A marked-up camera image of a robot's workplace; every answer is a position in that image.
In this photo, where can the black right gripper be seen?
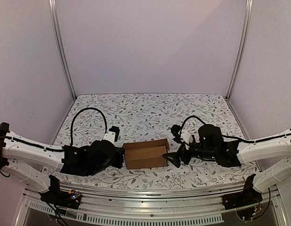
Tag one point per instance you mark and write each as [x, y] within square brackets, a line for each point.
[181, 155]

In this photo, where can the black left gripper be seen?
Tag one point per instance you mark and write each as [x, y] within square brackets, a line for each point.
[120, 153]

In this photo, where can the brown cardboard box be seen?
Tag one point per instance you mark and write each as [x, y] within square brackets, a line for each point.
[146, 155]

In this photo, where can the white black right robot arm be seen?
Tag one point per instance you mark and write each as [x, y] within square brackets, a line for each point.
[234, 153]

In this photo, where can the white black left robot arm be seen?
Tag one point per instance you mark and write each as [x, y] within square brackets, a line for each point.
[17, 153]

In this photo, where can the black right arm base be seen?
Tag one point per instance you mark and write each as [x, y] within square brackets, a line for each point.
[240, 199]

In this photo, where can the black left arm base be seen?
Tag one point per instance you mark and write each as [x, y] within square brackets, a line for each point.
[70, 199]

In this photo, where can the floral patterned table mat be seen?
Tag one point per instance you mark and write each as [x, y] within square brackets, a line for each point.
[146, 117]

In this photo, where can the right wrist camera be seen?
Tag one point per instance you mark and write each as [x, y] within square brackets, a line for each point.
[181, 136]

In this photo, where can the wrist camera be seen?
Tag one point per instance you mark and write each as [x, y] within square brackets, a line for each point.
[112, 134]
[181, 136]

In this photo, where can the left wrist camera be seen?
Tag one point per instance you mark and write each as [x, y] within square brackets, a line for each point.
[112, 134]

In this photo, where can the aluminium front rail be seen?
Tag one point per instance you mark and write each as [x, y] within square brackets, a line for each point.
[202, 206]

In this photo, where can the left aluminium frame post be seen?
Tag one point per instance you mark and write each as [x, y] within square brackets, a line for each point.
[60, 47]

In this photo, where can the aluminium frame post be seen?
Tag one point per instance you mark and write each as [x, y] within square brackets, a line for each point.
[60, 47]
[241, 48]

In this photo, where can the right aluminium frame post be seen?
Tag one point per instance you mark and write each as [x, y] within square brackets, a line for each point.
[241, 48]

